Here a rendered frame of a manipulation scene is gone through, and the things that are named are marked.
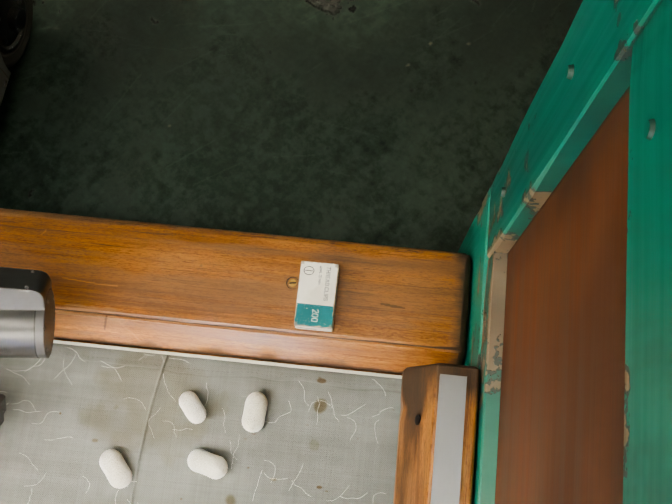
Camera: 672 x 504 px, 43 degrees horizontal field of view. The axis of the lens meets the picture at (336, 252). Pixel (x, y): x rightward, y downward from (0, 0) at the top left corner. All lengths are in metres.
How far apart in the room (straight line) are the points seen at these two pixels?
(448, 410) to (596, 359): 0.27
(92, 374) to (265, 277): 0.19
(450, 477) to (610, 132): 0.33
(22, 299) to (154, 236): 0.17
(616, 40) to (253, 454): 0.53
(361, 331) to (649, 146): 0.48
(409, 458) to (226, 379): 0.20
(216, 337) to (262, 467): 0.13
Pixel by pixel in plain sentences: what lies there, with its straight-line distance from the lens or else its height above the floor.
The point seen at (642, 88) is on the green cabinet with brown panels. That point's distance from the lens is 0.36.
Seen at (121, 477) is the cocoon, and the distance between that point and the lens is 0.80.
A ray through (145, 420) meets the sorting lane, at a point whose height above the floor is 0.74.
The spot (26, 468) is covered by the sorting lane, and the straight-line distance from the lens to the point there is 0.84.
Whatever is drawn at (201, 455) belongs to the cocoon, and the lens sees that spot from 0.78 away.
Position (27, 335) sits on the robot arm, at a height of 0.88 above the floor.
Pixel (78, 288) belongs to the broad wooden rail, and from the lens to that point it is 0.83.
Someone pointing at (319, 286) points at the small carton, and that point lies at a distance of 0.77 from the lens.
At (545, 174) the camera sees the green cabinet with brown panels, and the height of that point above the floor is 1.05.
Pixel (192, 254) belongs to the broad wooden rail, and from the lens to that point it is 0.81.
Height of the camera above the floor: 1.53
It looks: 75 degrees down
